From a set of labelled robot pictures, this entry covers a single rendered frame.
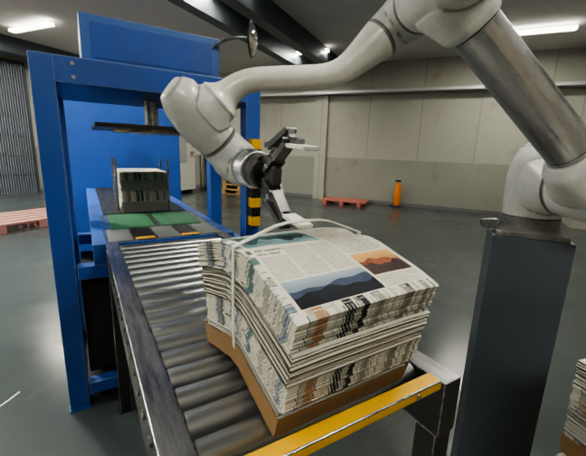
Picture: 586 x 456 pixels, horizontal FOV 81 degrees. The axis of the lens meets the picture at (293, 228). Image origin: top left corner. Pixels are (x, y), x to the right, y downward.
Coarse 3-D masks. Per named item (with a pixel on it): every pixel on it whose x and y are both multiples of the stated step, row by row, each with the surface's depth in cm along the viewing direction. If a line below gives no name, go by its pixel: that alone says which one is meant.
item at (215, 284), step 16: (224, 240) 65; (208, 256) 71; (224, 256) 63; (208, 272) 74; (224, 272) 64; (208, 288) 74; (224, 288) 65; (208, 304) 76; (224, 304) 67; (208, 320) 77; (224, 320) 68
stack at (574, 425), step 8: (584, 360) 71; (576, 368) 71; (584, 368) 70; (576, 376) 72; (584, 376) 70; (576, 384) 71; (584, 384) 70; (576, 392) 72; (584, 392) 70; (576, 400) 71; (584, 400) 70; (568, 408) 73; (576, 408) 72; (584, 408) 70; (568, 416) 74; (576, 416) 72; (584, 416) 70; (568, 424) 74; (576, 424) 72; (584, 424) 70; (568, 432) 74; (576, 432) 72; (584, 432) 70; (576, 440) 72; (584, 440) 70; (584, 448) 70
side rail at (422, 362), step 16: (416, 352) 76; (416, 368) 71; (432, 368) 70; (448, 384) 66; (432, 400) 68; (448, 400) 67; (416, 416) 72; (432, 416) 68; (448, 416) 68; (432, 432) 69
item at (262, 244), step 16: (240, 240) 64; (256, 240) 64; (272, 240) 64; (288, 240) 65; (304, 240) 66; (320, 240) 66; (336, 240) 67; (352, 240) 67; (240, 256) 57; (240, 272) 57; (240, 288) 59; (240, 304) 59; (240, 320) 61; (240, 336) 61
